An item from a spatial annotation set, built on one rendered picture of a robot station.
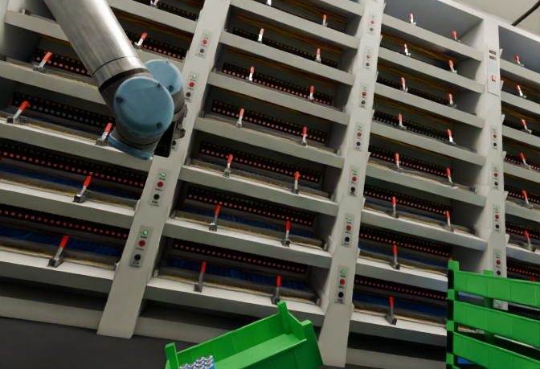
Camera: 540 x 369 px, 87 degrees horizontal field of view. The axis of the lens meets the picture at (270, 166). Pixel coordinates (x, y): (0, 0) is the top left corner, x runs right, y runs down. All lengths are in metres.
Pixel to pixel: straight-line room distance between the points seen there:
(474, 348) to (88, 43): 1.06
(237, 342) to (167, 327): 0.33
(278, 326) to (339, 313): 0.37
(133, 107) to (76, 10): 0.17
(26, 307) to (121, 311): 0.27
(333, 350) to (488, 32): 1.75
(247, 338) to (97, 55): 0.69
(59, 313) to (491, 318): 1.18
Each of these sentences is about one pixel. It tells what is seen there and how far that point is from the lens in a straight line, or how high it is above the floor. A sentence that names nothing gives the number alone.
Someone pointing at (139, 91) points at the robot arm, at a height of 0.53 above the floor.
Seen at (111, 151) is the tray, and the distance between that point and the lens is 1.08.
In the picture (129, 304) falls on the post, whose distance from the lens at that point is 1.04.
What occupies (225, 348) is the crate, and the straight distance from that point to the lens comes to 0.82.
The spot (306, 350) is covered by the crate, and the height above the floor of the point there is 0.16.
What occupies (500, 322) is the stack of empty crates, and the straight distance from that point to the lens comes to 0.95.
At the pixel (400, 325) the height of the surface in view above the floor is 0.15.
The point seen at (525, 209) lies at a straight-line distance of 1.77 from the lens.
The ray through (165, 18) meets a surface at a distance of 1.32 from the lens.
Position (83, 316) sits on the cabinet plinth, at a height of 0.03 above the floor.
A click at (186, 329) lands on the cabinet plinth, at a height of 0.04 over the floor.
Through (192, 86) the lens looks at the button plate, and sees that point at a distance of 1.14.
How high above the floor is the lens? 0.33
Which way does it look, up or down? 16 degrees up
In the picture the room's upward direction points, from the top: 12 degrees clockwise
